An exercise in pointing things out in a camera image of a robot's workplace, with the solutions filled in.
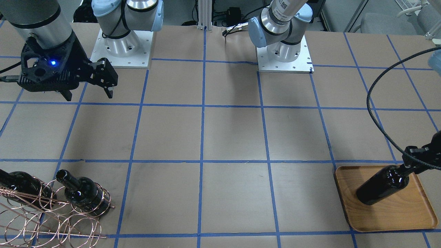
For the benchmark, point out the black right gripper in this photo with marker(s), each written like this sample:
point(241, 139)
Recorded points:
point(81, 64)

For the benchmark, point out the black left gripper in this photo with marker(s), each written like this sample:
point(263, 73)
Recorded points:
point(419, 161)

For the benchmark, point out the dark wine bottle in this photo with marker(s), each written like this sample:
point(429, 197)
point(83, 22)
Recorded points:
point(84, 194)
point(23, 182)
point(386, 182)

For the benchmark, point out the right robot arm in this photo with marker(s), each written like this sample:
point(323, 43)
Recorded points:
point(117, 18)

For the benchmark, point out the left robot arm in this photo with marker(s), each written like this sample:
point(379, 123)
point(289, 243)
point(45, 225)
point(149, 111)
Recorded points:
point(435, 64)

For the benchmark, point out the wooden tray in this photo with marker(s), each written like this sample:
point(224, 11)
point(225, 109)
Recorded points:
point(409, 209)

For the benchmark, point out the black power adapter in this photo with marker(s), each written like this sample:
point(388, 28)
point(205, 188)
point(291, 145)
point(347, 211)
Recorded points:
point(233, 14)

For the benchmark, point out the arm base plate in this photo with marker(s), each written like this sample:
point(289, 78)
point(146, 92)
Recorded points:
point(131, 52)
point(285, 58)

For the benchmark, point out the copper wire bottle basket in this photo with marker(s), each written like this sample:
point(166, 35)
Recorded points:
point(29, 221)

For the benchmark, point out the aluminium frame post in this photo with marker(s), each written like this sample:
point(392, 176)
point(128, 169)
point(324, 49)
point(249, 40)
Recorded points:
point(204, 14)

